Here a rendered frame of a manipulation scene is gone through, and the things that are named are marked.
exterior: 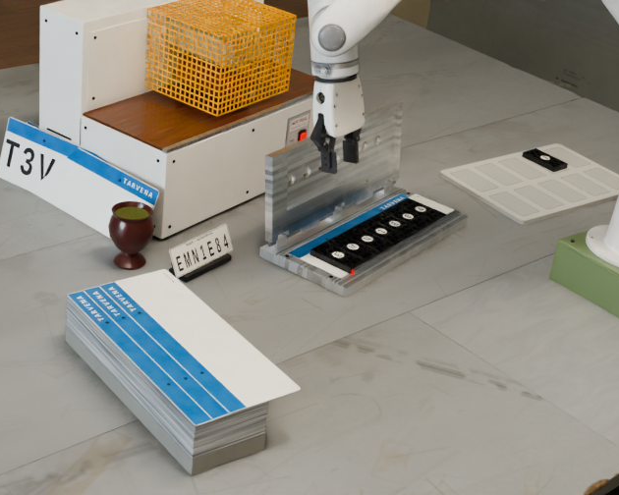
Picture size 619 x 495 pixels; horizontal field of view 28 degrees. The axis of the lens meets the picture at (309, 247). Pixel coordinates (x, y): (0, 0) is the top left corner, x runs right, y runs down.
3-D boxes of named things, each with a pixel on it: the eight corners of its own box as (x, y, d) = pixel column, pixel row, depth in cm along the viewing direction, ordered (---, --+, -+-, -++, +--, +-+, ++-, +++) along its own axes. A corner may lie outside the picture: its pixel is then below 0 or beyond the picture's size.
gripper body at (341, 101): (335, 79, 212) (338, 141, 216) (369, 66, 219) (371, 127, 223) (301, 74, 216) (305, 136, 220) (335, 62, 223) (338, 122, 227)
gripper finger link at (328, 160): (325, 141, 216) (327, 178, 219) (336, 137, 219) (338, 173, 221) (310, 139, 218) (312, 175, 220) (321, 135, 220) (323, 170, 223)
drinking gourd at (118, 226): (103, 271, 227) (105, 218, 222) (109, 248, 235) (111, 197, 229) (149, 275, 228) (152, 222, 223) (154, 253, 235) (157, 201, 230)
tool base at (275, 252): (345, 298, 229) (347, 280, 227) (258, 256, 239) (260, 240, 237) (466, 225, 261) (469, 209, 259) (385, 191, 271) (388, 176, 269)
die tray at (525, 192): (522, 225, 264) (523, 221, 263) (437, 175, 282) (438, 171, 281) (642, 191, 286) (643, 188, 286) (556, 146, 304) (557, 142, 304)
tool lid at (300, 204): (272, 157, 228) (264, 155, 229) (272, 250, 236) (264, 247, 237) (402, 101, 260) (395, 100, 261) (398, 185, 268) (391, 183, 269)
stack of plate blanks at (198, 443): (264, 449, 186) (270, 401, 182) (191, 475, 179) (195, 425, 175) (134, 321, 213) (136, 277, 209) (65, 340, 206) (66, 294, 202)
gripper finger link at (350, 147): (355, 129, 223) (357, 164, 225) (365, 124, 225) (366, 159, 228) (341, 127, 225) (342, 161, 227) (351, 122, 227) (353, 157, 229)
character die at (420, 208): (432, 226, 254) (433, 221, 253) (394, 209, 259) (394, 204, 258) (445, 219, 257) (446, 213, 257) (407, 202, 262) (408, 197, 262)
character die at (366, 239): (379, 257, 240) (380, 251, 239) (339, 239, 244) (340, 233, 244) (393, 248, 243) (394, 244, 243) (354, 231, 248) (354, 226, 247)
